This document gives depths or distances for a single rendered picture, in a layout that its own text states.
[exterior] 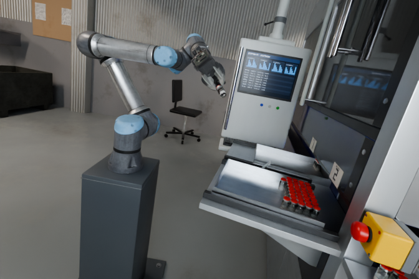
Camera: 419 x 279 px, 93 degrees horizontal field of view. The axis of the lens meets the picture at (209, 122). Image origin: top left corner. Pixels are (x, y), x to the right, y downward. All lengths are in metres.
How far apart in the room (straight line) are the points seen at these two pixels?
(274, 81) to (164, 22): 3.18
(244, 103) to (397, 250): 1.18
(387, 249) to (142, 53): 0.88
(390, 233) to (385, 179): 0.12
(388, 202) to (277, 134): 1.07
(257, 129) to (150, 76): 3.15
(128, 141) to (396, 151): 0.85
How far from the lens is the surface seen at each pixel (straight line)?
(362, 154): 0.68
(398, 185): 0.63
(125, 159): 0.93
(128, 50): 0.88
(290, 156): 1.25
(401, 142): 0.60
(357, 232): 0.58
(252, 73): 1.51
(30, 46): 5.66
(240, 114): 1.53
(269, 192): 0.81
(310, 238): 0.70
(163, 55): 0.78
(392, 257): 0.60
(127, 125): 0.88
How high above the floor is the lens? 1.27
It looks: 14 degrees down
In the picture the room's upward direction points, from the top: 11 degrees clockwise
